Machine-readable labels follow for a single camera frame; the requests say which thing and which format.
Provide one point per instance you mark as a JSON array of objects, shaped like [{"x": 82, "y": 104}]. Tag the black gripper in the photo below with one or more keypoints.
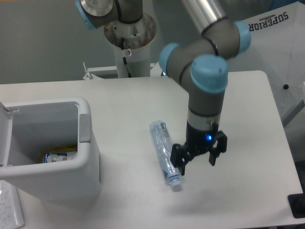
[{"x": 198, "y": 142}]

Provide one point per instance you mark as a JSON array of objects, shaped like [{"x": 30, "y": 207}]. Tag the crushed clear plastic bottle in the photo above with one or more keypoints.
[{"x": 163, "y": 145}]

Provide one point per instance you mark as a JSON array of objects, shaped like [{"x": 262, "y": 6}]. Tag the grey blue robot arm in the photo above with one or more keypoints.
[{"x": 201, "y": 68}]

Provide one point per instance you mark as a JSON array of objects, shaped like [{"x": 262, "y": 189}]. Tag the white plastic trash can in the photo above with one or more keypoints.
[{"x": 30, "y": 127}]

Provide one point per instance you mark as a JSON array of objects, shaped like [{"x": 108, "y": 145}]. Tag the black device at edge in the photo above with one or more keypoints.
[{"x": 297, "y": 205}]

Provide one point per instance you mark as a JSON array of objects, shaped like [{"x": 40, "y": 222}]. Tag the white superior umbrella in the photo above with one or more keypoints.
[{"x": 278, "y": 49}]

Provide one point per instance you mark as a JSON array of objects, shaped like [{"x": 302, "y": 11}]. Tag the yellow blue snack wrapper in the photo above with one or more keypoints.
[{"x": 60, "y": 153}]

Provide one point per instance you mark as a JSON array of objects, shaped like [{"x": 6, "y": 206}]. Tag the white notepad with writing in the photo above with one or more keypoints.
[{"x": 11, "y": 215}]

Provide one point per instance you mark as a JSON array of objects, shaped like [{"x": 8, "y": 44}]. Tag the white metal mounting frame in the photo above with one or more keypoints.
[{"x": 110, "y": 72}]

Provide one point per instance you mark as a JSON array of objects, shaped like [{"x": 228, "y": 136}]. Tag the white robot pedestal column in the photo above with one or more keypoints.
[{"x": 132, "y": 45}]

